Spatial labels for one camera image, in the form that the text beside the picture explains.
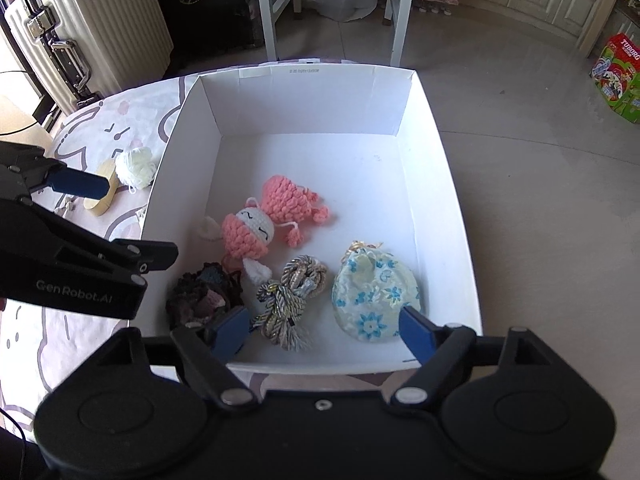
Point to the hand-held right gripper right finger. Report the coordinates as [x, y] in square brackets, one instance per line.
[417, 332]

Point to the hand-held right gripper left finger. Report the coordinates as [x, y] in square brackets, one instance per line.
[230, 330]

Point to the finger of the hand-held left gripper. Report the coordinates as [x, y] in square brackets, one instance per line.
[80, 184]
[150, 255]

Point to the oval wooden block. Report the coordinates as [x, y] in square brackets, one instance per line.
[102, 205]

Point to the dark crochet flower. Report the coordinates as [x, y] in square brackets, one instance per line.
[200, 295]

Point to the white yarn ball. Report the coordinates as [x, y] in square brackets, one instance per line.
[135, 167]

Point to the blue floral pouch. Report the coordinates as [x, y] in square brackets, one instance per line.
[370, 290]

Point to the pink crochet doll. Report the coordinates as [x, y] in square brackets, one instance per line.
[285, 200]

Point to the white cardboard box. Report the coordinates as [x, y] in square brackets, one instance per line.
[310, 170]

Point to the black power adapter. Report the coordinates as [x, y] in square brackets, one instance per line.
[44, 108]

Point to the beige cardboard sheet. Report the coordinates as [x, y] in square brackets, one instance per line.
[20, 115]

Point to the white ribbed suitcase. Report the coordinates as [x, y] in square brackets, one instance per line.
[115, 25]

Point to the black bag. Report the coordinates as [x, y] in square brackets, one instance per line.
[210, 17]

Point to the green printed carton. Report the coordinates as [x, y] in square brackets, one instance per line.
[617, 80]

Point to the wooden leg table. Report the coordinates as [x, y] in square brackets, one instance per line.
[600, 15]

